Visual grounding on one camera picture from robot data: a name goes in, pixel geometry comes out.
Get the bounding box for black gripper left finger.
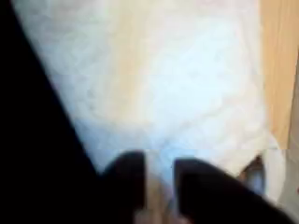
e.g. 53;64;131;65
93;150;148;224

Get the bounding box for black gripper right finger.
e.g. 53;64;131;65
173;158;296;224

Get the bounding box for white sock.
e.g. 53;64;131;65
12;0;287;224

